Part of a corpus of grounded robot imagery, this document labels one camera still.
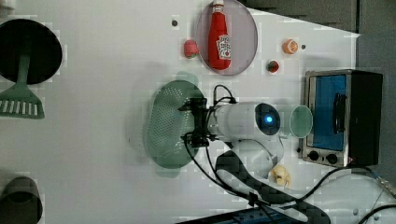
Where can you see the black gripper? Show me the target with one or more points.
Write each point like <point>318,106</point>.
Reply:
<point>200,136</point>

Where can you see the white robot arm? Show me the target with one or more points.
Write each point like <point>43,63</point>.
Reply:
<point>253,132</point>

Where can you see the grey round plate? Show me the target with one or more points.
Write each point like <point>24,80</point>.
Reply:
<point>242,31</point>

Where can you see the black round pan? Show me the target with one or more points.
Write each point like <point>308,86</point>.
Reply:
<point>46,50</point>

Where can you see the toy peeled banana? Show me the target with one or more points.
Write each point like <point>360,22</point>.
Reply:
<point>281,176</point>

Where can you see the red toy strawberry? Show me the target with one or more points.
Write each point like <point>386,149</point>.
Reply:
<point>273,66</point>

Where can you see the red ketchup bottle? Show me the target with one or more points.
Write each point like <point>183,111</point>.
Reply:
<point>219,45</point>

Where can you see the green mug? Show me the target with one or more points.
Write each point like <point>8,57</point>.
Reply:
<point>295,120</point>

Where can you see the green plastic strainer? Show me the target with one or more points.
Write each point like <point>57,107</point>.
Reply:
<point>167,125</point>

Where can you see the green slotted spatula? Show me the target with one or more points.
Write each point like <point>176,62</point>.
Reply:
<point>19,101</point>

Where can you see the pink toy strawberry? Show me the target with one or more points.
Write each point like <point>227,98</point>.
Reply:
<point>190,49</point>

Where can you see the black toaster oven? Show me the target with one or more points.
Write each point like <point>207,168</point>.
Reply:
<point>346,108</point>

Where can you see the dark grey cup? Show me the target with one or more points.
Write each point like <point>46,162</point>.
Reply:
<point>20,202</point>

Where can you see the toy orange slice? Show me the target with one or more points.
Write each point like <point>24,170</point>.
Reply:
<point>290,46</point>

